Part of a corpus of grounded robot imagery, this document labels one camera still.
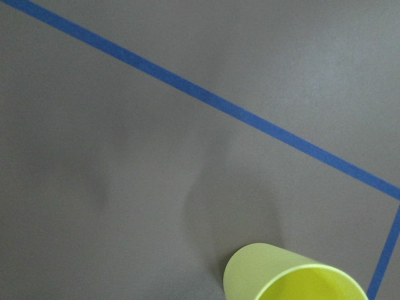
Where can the yellow plastic cup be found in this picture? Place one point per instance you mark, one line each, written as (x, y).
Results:
(264, 271)

